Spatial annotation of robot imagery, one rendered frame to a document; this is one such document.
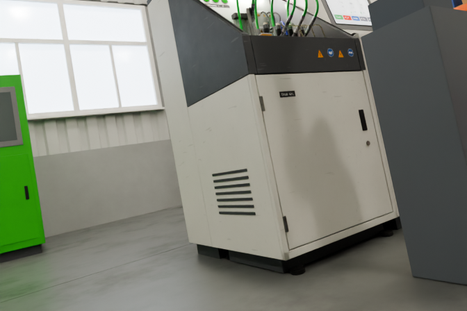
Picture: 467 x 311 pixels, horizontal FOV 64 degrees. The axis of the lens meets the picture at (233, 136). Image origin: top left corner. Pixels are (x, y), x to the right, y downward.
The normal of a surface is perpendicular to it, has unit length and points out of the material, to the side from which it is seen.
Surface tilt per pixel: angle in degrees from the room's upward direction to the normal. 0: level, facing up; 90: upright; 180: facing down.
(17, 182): 90
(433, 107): 90
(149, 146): 90
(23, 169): 90
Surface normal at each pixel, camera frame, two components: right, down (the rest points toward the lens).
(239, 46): -0.84, 0.11
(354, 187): 0.52, -0.16
